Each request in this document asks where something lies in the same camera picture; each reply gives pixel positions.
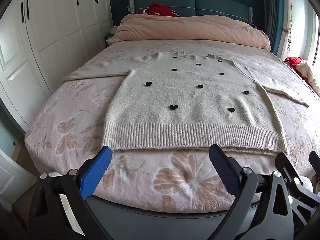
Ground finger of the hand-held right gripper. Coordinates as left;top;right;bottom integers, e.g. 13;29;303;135
274;152;305;184
309;151;320;172

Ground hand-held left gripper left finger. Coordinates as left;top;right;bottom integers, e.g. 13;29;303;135
28;145;113;240

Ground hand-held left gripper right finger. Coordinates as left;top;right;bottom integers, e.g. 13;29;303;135
209;144;293;240

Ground cream sweater with black hearts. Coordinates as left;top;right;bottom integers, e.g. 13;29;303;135
63;51;310;156

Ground pink butterfly printed blanket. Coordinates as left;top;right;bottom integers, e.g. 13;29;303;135
24;40;320;214

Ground white cabinet door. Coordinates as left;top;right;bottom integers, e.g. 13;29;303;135
0;150;38;203

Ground cream cloth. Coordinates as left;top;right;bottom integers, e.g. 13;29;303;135
296;60;320;93

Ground red cloth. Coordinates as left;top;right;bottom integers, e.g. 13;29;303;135
284;57;304;72

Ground window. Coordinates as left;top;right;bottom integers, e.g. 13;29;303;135
292;0;320;65

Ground pink duvet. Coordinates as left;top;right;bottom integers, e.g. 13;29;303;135
107;13;271;50

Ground white wardrobe doors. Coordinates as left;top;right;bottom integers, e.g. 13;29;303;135
0;0;114;133

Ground blue bed headboard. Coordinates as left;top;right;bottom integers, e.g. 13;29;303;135
129;0;253;27

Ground red clothing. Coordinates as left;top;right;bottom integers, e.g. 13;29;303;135
142;2;181;18

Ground hanging red bead string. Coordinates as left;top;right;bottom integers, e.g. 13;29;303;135
287;0;293;60

